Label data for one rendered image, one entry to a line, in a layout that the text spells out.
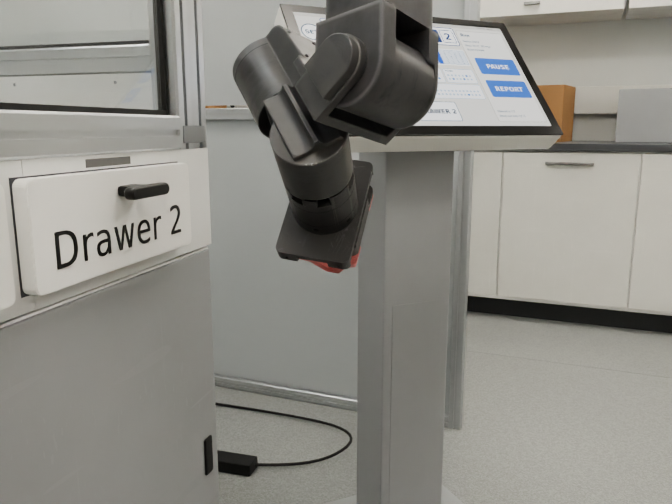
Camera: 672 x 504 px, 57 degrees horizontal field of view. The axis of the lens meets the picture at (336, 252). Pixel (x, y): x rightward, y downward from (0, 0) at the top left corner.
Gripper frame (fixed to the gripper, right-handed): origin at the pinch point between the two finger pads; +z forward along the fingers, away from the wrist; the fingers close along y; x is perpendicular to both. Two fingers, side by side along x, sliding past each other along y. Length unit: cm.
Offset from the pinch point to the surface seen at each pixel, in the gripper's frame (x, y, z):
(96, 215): -25.8, 1.0, -1.1
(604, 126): 80, -217, 242
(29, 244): -26.5, 7.9, -7.5
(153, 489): -22.3, 25.1, 29.9
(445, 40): 2, -68, 39
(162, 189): -22.1, -5.4, 2.8
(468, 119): 10, -49, 39
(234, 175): -70, -80, 125
